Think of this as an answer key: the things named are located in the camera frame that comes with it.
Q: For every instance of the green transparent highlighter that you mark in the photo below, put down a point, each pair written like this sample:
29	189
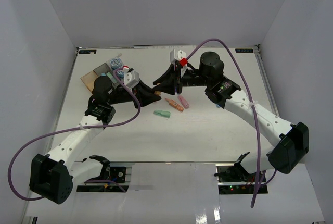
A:
162	113

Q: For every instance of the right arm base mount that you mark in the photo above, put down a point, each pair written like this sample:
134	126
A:
233	175

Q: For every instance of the clear transparent tray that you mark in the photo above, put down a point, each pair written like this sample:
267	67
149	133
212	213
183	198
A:
112	58

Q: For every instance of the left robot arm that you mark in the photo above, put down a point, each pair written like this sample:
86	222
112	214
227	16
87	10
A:
53	175

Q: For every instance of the pink transparent highlighter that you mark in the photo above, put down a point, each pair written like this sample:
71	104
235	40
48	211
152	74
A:
183	101

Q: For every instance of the green capped highlighter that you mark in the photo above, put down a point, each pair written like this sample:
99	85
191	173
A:
111	77

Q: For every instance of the orange transparent tray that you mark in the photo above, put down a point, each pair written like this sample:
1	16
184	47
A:
89	79

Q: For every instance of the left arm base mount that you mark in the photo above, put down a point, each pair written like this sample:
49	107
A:
109	175

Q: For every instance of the blue lidded jar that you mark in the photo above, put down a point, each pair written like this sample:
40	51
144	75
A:
115	63
120	74

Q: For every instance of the orange transparent highlighter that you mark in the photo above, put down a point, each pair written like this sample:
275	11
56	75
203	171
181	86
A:
174	104

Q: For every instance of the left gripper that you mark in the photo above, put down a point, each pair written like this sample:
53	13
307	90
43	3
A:
144	92

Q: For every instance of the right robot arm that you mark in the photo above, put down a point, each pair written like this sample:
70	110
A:
289	142

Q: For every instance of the grey transparent tray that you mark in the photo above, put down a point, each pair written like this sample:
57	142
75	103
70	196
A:
102	69

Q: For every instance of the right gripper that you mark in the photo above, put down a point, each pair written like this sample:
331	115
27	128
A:
169	87

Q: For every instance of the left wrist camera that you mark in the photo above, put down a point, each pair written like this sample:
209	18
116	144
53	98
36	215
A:
130	77

